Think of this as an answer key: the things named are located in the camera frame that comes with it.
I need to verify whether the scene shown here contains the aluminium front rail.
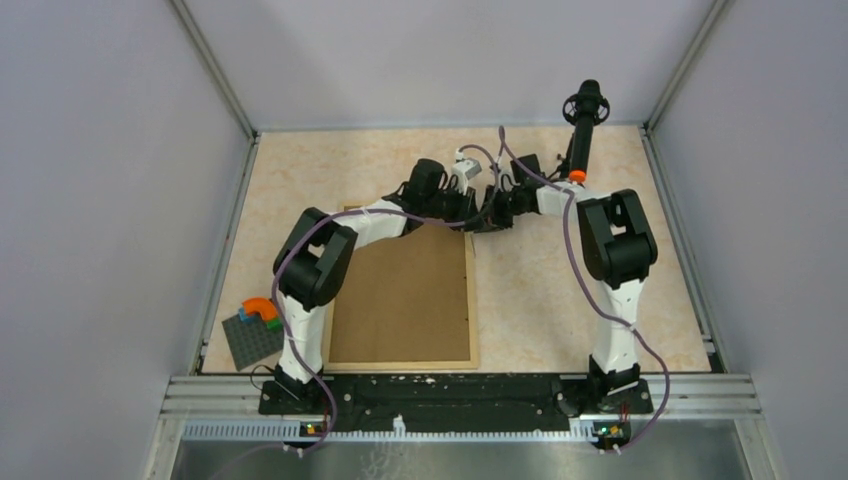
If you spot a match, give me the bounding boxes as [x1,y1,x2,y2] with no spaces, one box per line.
[160,374,761,448]

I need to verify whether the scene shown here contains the wooden picture frame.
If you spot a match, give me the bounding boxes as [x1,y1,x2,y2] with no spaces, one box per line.
[322,224,480,373]

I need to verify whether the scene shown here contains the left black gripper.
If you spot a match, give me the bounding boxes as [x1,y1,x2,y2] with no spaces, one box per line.
[424,183,488,234]

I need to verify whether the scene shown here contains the orange curved toy block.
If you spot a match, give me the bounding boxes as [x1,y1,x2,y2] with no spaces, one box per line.
[240,297,278,324]

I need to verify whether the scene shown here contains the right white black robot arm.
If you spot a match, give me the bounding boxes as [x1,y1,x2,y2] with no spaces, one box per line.
[475,151,658,412]

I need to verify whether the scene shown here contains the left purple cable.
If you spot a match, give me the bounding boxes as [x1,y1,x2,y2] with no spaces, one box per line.
[270,142,505,460]

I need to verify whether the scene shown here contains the blue lego brick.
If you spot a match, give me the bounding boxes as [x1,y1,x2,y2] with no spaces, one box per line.
[237,308,255,323]

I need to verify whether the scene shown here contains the black mini tripod stand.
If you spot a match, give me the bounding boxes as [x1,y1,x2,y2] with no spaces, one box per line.
[562,93,599,183]

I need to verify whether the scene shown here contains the black microphone orange tip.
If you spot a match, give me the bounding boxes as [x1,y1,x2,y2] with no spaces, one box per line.
[562,79,610,183]

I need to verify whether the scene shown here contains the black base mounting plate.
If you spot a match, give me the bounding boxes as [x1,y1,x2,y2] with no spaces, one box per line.
[258,373,654,434]

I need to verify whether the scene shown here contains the green lego brick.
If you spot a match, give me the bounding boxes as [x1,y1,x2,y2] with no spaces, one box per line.
[266,318,283,331]

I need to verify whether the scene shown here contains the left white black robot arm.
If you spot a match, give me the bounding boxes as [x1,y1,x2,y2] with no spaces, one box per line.
[271,158,482,414]

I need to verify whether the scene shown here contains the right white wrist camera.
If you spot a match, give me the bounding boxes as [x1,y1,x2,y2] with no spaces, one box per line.
[490,164,514,192]

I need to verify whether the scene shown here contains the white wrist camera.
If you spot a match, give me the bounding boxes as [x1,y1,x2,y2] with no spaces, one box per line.
[449,150,482,195]
[490,164,514,192]

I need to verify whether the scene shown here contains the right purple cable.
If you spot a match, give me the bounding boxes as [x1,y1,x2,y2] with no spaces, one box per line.
[496,125,672,458]

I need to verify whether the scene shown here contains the purple cable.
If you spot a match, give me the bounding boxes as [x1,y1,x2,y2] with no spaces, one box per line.
[496,125,672,458]
[270,142,505,460]

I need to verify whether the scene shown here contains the grey lego baseplate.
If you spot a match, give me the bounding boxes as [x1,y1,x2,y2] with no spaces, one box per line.
[222,315,285,371]

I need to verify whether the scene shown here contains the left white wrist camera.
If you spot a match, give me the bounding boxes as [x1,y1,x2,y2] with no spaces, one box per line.
[449,150,482,195]

